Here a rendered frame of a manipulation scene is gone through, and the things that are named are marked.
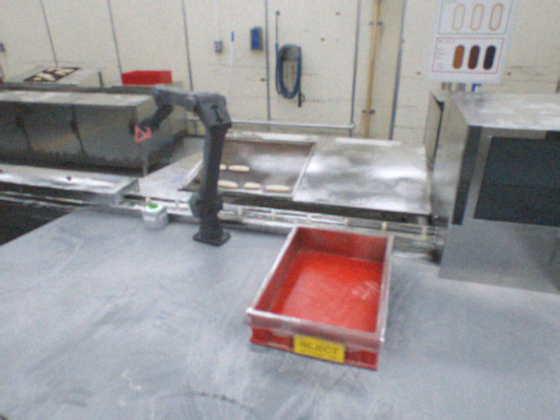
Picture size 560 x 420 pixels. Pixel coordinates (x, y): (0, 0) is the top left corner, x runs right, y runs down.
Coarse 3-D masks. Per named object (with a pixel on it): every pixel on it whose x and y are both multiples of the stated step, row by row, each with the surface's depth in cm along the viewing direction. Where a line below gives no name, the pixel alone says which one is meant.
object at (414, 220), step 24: (168, 168) 213; (192, 168) 212; (432, 168) 208; (144, 192) 184; (168, 192) 183; (264, 216) 160; (360, 216) 159; (384, 216) 158; (408, 216) 158; (432, 264) 127
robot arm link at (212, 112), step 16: (208, 96) 115; (208, 112) 112; (224, 112) 114; (208, 128) 111; (224, 128) 114; (208, 144) 118; (208, 160) 122; (208, 176) 127; (208, 192) 132; (192, 208) 139
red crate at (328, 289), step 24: (312, 264) 127; (336, 264) 127; (360, 264) 127; (288, 288) 116; (312, 288) 116; (336, 288) 116; (360, 288) 116; (288, 312) 107; (312, 312) 107; (336, 312) 107; (360, 312) 106; (264, 336) 95; (360, 360) 89
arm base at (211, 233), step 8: (208, 224) 138; (216, 224) 139; (200, 232) 141; (208, 232) 139; (216, 232) 139; (224, 232) 145; (200, 240) 141; (208, 240) 140; (216, 240) 140; (224, 240) 141
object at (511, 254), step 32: (448, 96) 139; (480, 96) 134; (512, 96) 133; (544, 96) 133; (448, 128) 131; (480, 128) 147; (512, 128) 97; (544, 128) 95; (448, 160) 124; (480, 160) 102; (448, 192) 118; (448, 224) 112; (480, 224) 109; (512, 224) 107; (448, 256) 116; (480, 256) 114; (512, 256) 111; (544, 256) 109; (512, 288) 115; (544, 288) 113
